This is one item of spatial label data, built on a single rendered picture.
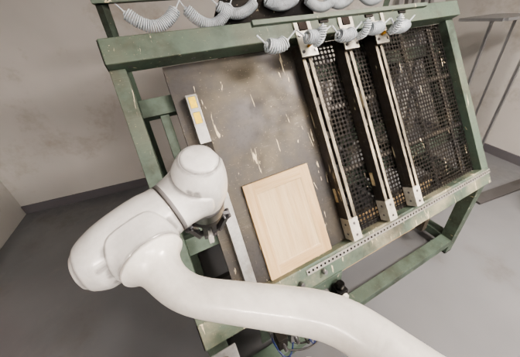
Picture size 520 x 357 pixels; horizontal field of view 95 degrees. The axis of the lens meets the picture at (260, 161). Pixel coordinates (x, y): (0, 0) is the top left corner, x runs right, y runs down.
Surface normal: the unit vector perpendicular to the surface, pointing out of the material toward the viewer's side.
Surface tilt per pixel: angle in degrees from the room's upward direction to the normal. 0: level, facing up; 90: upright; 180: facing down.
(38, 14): 90
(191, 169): 32
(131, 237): 22
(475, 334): 0
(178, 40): 60
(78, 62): 90
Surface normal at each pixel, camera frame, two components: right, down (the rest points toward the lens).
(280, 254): 0.35, -0.04
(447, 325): -0.07, -0.84
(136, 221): 0.15, -0.62
